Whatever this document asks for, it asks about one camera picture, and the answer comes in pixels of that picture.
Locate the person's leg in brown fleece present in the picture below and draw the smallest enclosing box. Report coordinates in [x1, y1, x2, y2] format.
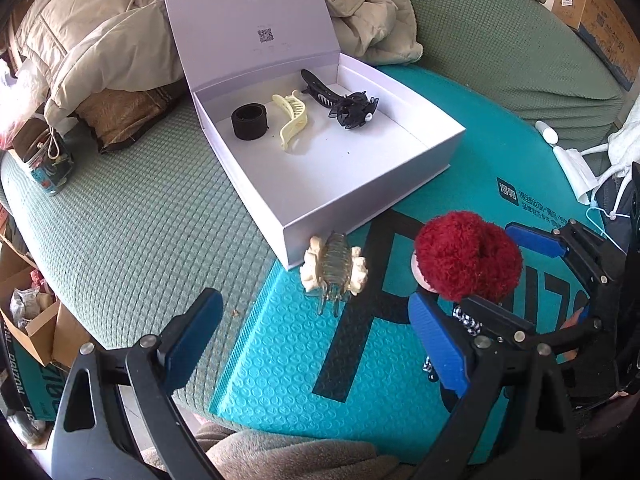
[195, 422, 416, 480]

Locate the beige puffer jacket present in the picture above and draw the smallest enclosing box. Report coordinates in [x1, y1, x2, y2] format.
[310, 0, 425, 66]

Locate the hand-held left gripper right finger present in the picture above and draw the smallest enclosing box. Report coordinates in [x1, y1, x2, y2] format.
[407, 290, 583, 480]

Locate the cream puffer coat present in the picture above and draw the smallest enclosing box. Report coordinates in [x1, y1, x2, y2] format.
[12, 0, 201, 121]

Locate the brown cushion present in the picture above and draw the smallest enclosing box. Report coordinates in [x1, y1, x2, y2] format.
[75, 85, 186, 153]

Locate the white plastic bag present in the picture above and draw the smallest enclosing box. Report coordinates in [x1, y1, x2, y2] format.
[0, 57, 51, 151]

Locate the open cardboard box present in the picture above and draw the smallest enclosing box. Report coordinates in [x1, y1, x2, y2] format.
[0, 240, 91, 368]

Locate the red fuzzy scrunchie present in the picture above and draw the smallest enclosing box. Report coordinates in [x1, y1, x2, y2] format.
[414, 211, 524, 304]

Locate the white tube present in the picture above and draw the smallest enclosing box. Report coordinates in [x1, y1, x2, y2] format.
[535, 120, 560, 145]

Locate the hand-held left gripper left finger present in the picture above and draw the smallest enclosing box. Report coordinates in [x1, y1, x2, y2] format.
[52, 287, 224, 480]

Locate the pink round disc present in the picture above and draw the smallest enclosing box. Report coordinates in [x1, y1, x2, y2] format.
[411, 250, 436, 292]

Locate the long black hair clip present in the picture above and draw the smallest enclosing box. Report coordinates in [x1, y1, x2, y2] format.
[300, 69, 346, 108]

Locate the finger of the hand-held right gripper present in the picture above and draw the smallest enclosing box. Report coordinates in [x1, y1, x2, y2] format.
[505, 222, 628, 286]
[460, 297, 608, 361]

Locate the brown cardboard box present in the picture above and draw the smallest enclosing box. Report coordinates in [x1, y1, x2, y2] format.
[545, 0, 640, 91]

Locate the cream flower claw clip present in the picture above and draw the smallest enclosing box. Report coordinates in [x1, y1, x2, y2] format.
[300, 231, 368, 318]

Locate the teal printed carton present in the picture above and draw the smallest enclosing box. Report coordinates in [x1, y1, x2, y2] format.
[10, 332, 71, 421]

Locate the teal bubble mailer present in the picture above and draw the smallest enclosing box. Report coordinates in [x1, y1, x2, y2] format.
[210, 65, 621, 466]

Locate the white clothes hanger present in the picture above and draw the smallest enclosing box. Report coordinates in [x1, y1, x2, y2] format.
[585, 180, 631, 241]

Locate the white gift box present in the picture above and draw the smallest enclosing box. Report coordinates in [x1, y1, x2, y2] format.
[158, 0, 467, 272]

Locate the black roll band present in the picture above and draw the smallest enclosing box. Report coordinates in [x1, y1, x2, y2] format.
[231, 103, 271, 142]

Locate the black bow hair clip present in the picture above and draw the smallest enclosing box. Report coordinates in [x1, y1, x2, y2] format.
[328, 91, 378, 133]

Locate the white cloth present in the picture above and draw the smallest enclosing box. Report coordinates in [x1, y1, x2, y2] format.
[607, 110, 640, 181]

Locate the small patterned pouch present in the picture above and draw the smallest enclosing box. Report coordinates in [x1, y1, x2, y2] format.
[10, 115, 76, 196]

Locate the black white gingham scrunchie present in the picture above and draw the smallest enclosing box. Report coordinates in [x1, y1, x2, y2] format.
[422, 305, 483, 381]

